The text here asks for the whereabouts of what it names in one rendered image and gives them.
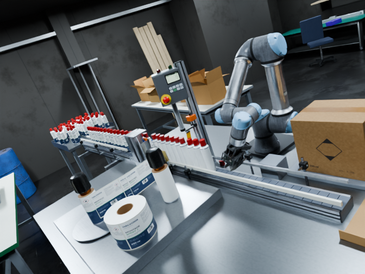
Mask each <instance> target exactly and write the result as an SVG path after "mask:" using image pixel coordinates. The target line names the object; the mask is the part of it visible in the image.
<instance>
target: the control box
mask: <svg viewBox="0 0 365 274"><path fill-rule="evenodd" d="M175 71H178V72H179V76H180V79H181V80H179V81H177V82H174V83H171V84H168V85H167V82H166V79H165V76H164V75H166V74H169V73H172V72H175ZM152 80H153V83H154V86H155V88H156V91H157V93H158V96H159V99H160V102H161V104H162V107H166V106H168V105H171V104H173V103H176V102H180V101H182V100H185V99H187V98H188V94H187V91H186V88H185V84H184V81H183V79H182V76H181V73H180V70H179V68H178V67H175V68H174V67H173V68H172V69H171V70H169V69H166V70H164V71H161V73H159V74H157V73H155V74H153V75H152ZM181 82H182V83H183V85H184V89H182V90H179V91H176V92H174V93H171V94H170V92H169V89H168V87H170V86H173V85H176V84H179V83H181ZM164 97H168V98H169V103H164V102H163V98H164Z"/></svg>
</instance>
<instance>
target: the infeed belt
mask: <svg viewBox="0 0 365 274"><path fill-rule="evenodd" d="M174 167H176V168H179V169H183V170H185V168H184V167H181V166H176V165H175V166H174ZM216 169H217V172H221V173H226V174H229V175H233V176H238V177H242V178H247V179H251V180H256V181H259V182H264V183H268V184H273V185H277V186H281V187H284V188H289V189H293V190H298V191H302V192H307V193H310V194H315V195H319V196H324V197H328V198H333V199H336V200H340V201H342V203H343V205H342V207H339V206H336V205H332V204H328V203H324V202H320V201H315V200H311V199H308V198H304V197H300V196H296V195H291V194H287V193H284V192H280V191H276V190H272V189H268V188H264V187H261V186H257V185H252V184H248V183H244V182H240V181H237V180H233V179H229V178H224V177H220V176H216V175H212V174H209V173H205V172H200V171H196V170H192V171H191V172H195V173H198V174H201V175H206V176H209V177H213V178H218V179H221V180H225V181H228V182H232V183H236V184H240V185H244V186H248V187H251V188H256V189H259V190H263V191H268V192H271V193H274V194H278V195H282V196H286V197H290V198H294V199H297V200H301V201H305V202H309V203H313V204H317V205H320V206H324V207H328V208H332V209H336V210H340V211H342V210H343V209H344V207H345V206H346V205H347V203H348V202H349V200H350V199H351V197H348V196H343V195H338V194H333V193H329V192H325V191H320V190H315V189H310V188H306V187H302V186H298V185H293V184H288V183H283V182H278V181H275V180H271V179H265V178H261V177H256V176H251V175H246V174H243V173H238V172H234V171H229V170H224V169H219V168H216Z"/></svg>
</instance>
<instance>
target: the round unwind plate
mask: <svg viewBox="0 0 365 274"><path fill-rule="evenodd" d="M109 232H110V231H109V229H108V227H107V225H106V224H105V222H103V223H101V224H99V225H93V224H92V222H91V220H90V218H89V216H88V215H87V214H86V215H85V216H84V217H82V218H81V219H80V220H79V222H78V223H77V224H76V226H75V228H74V230H73V233H72V235H73V238H74V239H75V240H76V241H80V242H86V241H91V240H95V239H98V238H100V237H102V236H104V235H106V234H108V233H109Z"/></svg>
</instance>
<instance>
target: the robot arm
mask: <svg viewBox="0 0 365 274"><path fill-rule="evenodd" d="M286 53H287V44H286V41H285V38H284V37H283V36H282V35H281V34H280V33H270V34H267V35H263V36H259V37H256V38H251V39H249V40H248V41H246V42H245V43H244V44H243V45H242V46H241V48H240V49H239V50H238V52H237V54H236V56H235V60H234V64H235V66H234V70H233V72H232V76H231V79H230V83H229V86H228V89H227V92H226V95H225V99H224V102H223V106H222V108H220V109H217V110H216V112H215V119H216V121H217V122H218V123H232V127H231V132H230V137H229V144H228V145H227V147H226V150H225V151H224V152H223V153H222V158H221V160H222V159H223V161H224V162H226V164H225V166H224V167H228V166H229V167H230V171H234V170H236V169H237V168H238V167H239V166H240V165H242V164H243V161H244V157H243V155H244V154H243V151H242V150H250V149H251V147H252V145H250V144H249V143H248V142H246V138H247V134H248V130H249V129H250V127H252V129H253V133H254V138H255V140H254V149H255V151H256V152H258V153H269V152H272V151H275V150H277V149H278V148H279V146H280V143H279V141H278V139H277V137H276V136H275V134H274V133H286V134H287V133H293V132H292V127H291V122H290V120H291V119H292V118H294V117H295V116H296V115H298V113H297V112H294V111H293V107H291V106H290V105H289V101H288V95H287V89H286V83H285V77H284V72H283V68H282V61H283V60H284V55H286ZM258 60H260V63H261V65H262V66H264V67H265V72H266V76H267V82H268V87H269V92H270V97H271V101H272V106H273V110H272V111H271V113H270V111H269V110H268V109H264V110H262V109H261V107H260V106H259V105H258V104H256V103H251V104H249V105H247V106H246V107H239V108H238V105H239V102H240V98H241V94H242V91H243V87H244V84H245V81H246V77H247V73H248V70H249V68H250V67H251V66H252V63H253V62H254V61H258ZM223 154H224V157H223Z"/></svg>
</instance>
